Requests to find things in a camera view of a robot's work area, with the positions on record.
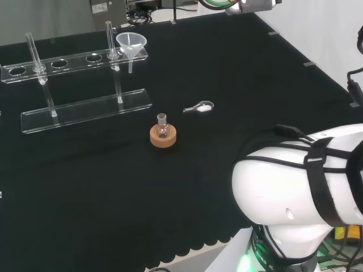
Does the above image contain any black bench cloth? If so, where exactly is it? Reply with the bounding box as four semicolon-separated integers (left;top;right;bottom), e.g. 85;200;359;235
0;12;363;272

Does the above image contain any cork ring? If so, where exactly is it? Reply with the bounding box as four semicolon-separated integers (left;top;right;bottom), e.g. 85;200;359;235
149;124;179;148

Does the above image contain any yellow stop button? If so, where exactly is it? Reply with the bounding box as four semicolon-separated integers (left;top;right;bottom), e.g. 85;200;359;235
334;225;363;242

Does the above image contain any grey equipment box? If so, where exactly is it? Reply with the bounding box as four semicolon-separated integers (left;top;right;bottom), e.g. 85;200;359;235
90;0;127;29

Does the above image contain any clear plastic funnel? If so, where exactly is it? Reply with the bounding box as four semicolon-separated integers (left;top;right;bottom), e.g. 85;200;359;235
115;32;147;74

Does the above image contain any clear acrylic funnel stand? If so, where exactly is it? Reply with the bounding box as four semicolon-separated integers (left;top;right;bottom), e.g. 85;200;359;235
0;21;153;134

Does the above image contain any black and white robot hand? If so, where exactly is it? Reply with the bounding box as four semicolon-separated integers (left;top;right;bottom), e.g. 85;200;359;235
225;0;284;16

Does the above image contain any glass weighing funnel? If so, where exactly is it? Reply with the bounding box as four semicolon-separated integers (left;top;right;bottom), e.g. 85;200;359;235
183;100;214;114

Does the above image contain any green cable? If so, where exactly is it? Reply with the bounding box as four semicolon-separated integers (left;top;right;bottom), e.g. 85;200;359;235
198;0;237;10

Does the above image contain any black cable with connector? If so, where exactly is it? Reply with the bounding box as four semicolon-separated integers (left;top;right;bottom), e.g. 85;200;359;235
347;67;363;103

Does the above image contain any small glass round-bottom flask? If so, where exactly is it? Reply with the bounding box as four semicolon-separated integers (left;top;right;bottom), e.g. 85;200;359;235
155;113;171;139

